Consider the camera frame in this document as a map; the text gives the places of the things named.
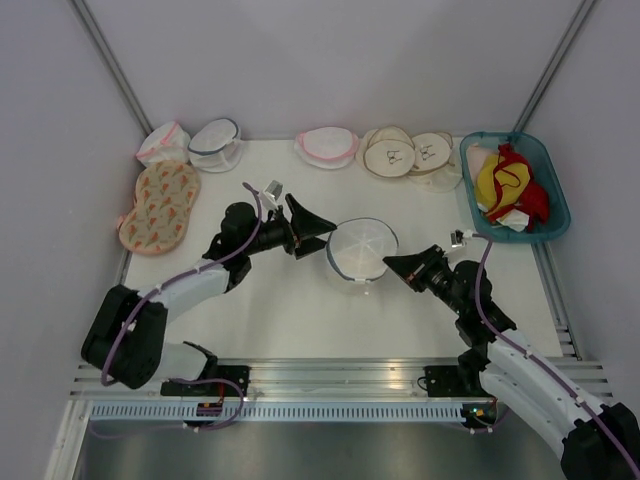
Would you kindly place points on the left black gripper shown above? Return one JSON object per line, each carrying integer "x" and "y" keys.
{"x": 303, "y": 224}

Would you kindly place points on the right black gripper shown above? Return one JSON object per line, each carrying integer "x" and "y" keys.
{"x": 413, "y": 267}

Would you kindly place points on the blue-trimmed white mesh laundry bag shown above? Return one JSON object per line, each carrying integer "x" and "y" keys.
{"x": 354, "y": 254}

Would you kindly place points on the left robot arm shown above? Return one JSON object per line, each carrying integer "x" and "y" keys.
{"x": 126, "y": 340}

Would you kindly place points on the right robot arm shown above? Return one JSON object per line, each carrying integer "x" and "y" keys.
{"x": 591, "y": 439}

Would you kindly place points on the pink-trimmed round mesh bag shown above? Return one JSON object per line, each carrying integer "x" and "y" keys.
{"x": 328, "y": 148}

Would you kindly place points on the beige bra-print laundry bag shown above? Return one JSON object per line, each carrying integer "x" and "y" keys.
{"x": 386, "y": 152}

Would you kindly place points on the blue-trimmed cylindrical mesh bag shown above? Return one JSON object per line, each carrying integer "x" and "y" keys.
{"x": 217, "y": 148}

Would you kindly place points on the pale pink bra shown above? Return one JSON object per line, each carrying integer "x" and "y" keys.
{"x": 476, "y": 156}

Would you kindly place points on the yellow bra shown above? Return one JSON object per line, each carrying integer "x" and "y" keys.
{"x": 500, "y": 182}

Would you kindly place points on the red bra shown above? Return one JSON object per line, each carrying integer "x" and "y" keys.
{"x": 534, "y": 200}

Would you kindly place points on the floral beige laundry bag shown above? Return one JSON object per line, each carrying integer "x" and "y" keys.
{"x": 164, "y": 196}

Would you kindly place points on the pink-trimmed crumpled mesh bag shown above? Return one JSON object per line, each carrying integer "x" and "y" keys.
{"x": 167, "y": 142}

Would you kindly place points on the white garment in basket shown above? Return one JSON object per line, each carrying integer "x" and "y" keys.
{"x": 509, "y": 216}

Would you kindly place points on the teal plastic basket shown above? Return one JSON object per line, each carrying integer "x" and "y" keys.
{"x": 537, "y": 155}

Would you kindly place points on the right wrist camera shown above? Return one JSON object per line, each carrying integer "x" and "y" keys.
{"x": 459, "y": 238}

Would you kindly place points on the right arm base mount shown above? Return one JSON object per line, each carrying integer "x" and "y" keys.
{"x": 460, "y": 380}

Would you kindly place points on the right side aluminium rail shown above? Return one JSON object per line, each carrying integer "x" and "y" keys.
{"x": 553, "y": 291}

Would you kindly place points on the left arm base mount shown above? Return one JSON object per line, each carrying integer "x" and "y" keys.
{"x": 220, "y": 375}

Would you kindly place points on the left side aluminium rail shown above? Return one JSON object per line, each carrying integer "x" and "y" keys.
{"x": 112, "y": 313}

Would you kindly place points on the white slotted cable duct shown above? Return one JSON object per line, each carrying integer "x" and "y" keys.
{"x": 262, "y": 411}

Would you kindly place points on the left aluminium frame post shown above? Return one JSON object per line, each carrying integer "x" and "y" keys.
{"x": 100, "y": 43}

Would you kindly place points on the aluminium frame post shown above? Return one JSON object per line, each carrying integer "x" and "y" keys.
{"x": 568, "y": 39}
{"x": 100, "y": 43}

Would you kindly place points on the right aluminium frame post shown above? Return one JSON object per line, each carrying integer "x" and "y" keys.
{"x": 568, "y": 39}

